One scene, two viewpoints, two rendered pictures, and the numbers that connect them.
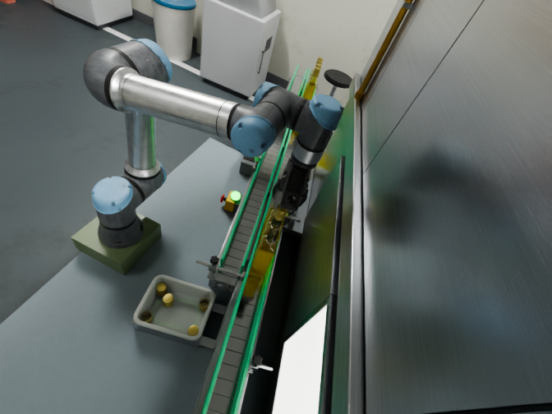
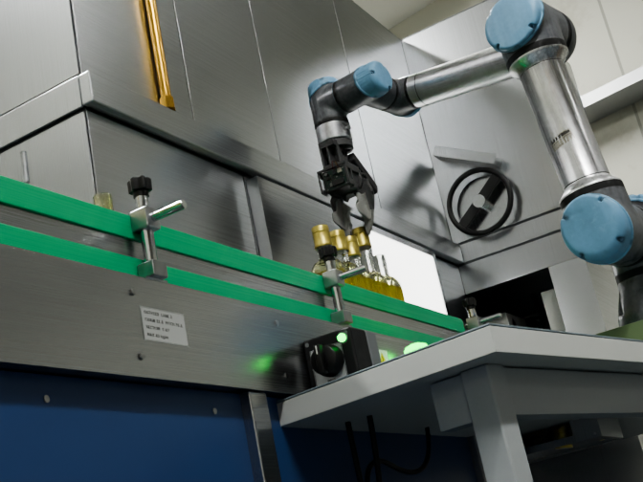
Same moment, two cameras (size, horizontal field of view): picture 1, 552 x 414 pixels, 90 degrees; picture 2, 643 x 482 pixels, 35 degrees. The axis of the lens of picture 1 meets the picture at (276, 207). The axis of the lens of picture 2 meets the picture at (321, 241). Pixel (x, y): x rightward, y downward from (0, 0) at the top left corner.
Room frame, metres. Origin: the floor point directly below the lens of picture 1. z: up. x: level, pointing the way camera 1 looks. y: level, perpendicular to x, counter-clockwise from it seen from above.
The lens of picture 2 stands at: (2.31, 0.98, 0.51)
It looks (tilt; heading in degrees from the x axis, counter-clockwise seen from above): 19 degrees up; 212
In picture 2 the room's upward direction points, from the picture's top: 12 degrees counter-clockwise
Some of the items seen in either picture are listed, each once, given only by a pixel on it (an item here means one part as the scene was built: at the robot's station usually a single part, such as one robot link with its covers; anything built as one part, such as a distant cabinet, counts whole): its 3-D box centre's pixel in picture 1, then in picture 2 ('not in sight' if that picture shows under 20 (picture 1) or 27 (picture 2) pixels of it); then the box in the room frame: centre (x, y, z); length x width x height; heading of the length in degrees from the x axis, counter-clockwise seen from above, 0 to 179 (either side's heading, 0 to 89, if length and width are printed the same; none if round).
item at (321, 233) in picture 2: not in sight; (321, 237); (0.73, -0.01, 1.14); 0.04 x 0.04 x 0.04
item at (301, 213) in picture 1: (305, 168); not in sight; (1.22, -0.07, 0.84); 0.95 x 0.09 x 0.11; 5
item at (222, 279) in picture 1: (222, 282); not in sight; (0.42, 0.07, 0.85); 0.09 x 0.04 x 0.07; 95
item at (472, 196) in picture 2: not in sight; (481, 202); (-0.38, -0.12, 1.49); 0.21 x 0.05 x 0.21; 95
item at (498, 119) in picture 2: not in sight; (523, 167); (-0.76, -0.10, 1.69); 0.70 x 0.37 x 0.89; 5
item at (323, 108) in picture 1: (318, 122); (328, 104); (0.58, -0.02, 1.48); 0.09 x 0.08 x 0.11; 85
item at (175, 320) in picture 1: (177, 310); not in sight; (0.29, 0.18, 0.80); 0.22 x 0.17 x 0.09; 95
